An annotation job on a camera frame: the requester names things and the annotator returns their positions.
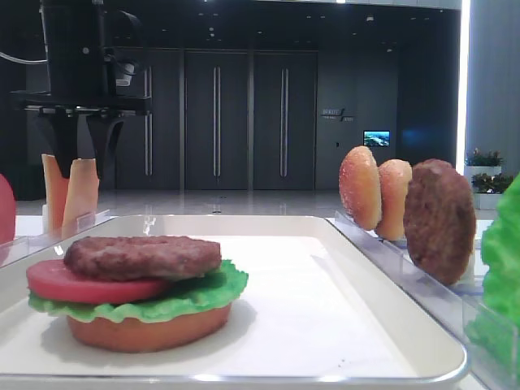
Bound potted plants on ledge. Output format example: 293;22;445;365
464;148;513;210

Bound green lettuce leaf on stack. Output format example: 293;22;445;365
28;259;249;323

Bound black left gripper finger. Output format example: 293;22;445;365
37;111;77;179
86;112;124;180

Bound upright bun half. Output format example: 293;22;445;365
375;159;412;241
339;145;382;230

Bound upright red tomato slice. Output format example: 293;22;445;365
0;175;16;244

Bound brown meat patty on stack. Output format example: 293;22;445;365
63;236;222;281

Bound left clear acrylic rail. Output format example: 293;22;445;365
1;210;111;267

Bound upright green lettuce leaf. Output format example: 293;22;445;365
466;177;519;366

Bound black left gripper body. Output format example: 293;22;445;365
11;1;151;115

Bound red tomato slice on stack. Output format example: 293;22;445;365
26;259;172;305

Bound upright bun half far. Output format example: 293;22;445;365
339;145;382;230

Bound bottom bun on tray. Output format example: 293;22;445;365
67;305;232;353

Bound upright brown meat patty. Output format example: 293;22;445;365
403;158;476;285

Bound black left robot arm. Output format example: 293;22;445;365
11;1;151;178

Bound clear acrylic rail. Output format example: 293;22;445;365
333;211;519;389
1;210;111;267

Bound orange cheese slice front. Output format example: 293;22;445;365
62;158;99;227

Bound upright bun half near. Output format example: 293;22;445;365
375;159;412;241

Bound orange cheese slice rear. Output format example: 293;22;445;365
41;154;69;231

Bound orange cheese slice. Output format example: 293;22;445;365
62;158;99;227
41;154;69;231

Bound right clear acrylic rail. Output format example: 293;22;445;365
333;211;519;389

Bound small wall screen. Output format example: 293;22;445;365
363;131;391;147

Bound white rectangular metal tray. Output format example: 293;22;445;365
1;215;469;389

